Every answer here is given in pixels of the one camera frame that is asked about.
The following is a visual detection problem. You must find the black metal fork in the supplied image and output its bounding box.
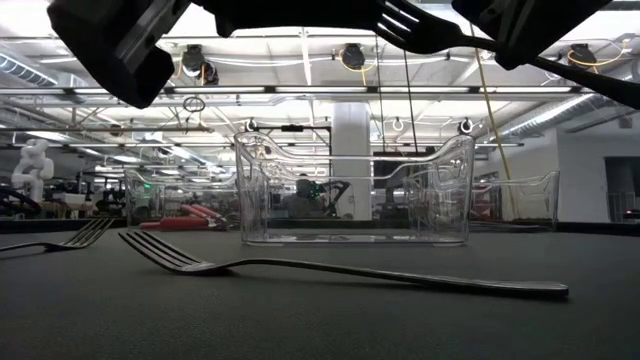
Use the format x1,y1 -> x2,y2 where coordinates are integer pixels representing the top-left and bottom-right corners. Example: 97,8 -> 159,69
373,0 -> 640,110
118,229 -> 570,301
0,216 -> 115,253

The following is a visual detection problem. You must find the pink handled silver fork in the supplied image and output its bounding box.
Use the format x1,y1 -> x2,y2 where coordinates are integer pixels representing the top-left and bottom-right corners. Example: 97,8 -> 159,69
159,214 -> 217,227
180,202 -> 211,219
139,217 -> 211,232
192,202 -> 226,221

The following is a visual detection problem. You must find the white building column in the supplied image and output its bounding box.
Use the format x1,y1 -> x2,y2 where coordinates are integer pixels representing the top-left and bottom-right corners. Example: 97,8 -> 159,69
332,102 -> 374,221

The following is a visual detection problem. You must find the white humanoid robot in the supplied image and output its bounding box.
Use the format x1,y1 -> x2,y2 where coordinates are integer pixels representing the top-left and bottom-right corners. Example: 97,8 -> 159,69
10,138 -> 55,204

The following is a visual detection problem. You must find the clear plastic bin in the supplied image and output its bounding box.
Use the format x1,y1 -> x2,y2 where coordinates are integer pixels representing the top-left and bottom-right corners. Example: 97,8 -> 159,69
472,169 -> 560,225
233,130 -> 476,247
123,168 -> 240,230

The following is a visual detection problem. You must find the person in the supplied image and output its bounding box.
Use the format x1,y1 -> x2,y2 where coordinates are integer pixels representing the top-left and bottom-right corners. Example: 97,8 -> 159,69
282,177 -> 326,220

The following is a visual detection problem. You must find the black table mat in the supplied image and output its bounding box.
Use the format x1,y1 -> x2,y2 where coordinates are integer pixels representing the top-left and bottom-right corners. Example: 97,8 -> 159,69
0,219 -> 640,360

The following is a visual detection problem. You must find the black ceiling cable reel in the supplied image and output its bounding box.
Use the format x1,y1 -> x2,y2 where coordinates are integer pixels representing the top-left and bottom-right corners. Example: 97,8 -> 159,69
567,43 -> 597,71
339,43 -> 367,71
180,43 -> 220,86

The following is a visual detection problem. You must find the yellow cable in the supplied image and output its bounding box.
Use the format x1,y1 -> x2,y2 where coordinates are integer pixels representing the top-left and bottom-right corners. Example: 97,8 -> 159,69
469,24 -> 521,221

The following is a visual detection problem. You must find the black hanging cable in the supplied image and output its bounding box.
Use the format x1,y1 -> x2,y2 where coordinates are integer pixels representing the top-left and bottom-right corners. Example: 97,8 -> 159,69
373,34 -> 387,151

